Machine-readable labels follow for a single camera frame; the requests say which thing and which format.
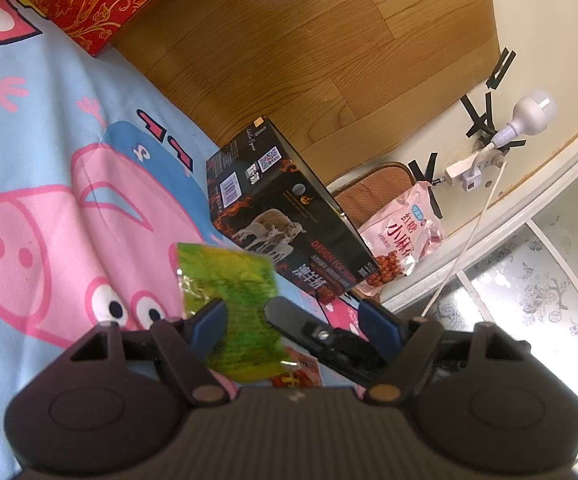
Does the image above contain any red orange snack packet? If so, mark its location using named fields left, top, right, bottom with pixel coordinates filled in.
left=271, top=346, right=323, bottom=389

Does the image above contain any green seaweed snack bag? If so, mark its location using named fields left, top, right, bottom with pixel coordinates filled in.
left=176, top=243, right=291, bottom=384

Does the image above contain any pink fried dough snack bag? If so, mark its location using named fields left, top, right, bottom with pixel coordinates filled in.
left=357, top=182, right=444, bottom=296

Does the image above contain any brown seat cushion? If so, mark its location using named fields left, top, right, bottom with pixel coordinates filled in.
left=332, top=162, right=415, bottom=229

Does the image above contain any black sheep print box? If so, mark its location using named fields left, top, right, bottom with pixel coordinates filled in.
left=207, top=116, right=378, bottom=304

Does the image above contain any white power strip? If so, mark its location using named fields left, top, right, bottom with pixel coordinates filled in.
left=444, top=148, right=504, bottom=192

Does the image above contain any peppa pig blue bedsheet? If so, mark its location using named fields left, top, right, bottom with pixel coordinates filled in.
left=0, top=0, right=386, bottom=480

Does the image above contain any wooden headboard panel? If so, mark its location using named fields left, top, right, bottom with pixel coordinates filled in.
left=114, top=0, right=498, bottom=182

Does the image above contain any white power cable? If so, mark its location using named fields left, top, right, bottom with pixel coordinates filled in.
left=420, top=156, right=508, bottom=319

